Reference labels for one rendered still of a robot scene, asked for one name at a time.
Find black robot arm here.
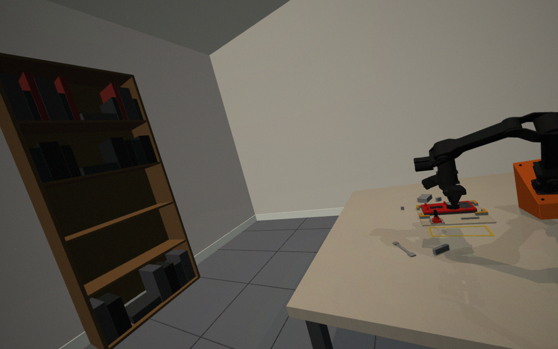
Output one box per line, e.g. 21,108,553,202
414,112,558,195

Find grey dumbbell-shaped bar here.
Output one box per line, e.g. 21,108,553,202
393,241,416,257

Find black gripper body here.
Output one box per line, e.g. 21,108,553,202
437,168,466,196

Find black rectangular bar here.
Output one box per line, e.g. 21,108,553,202
433,243,450,255

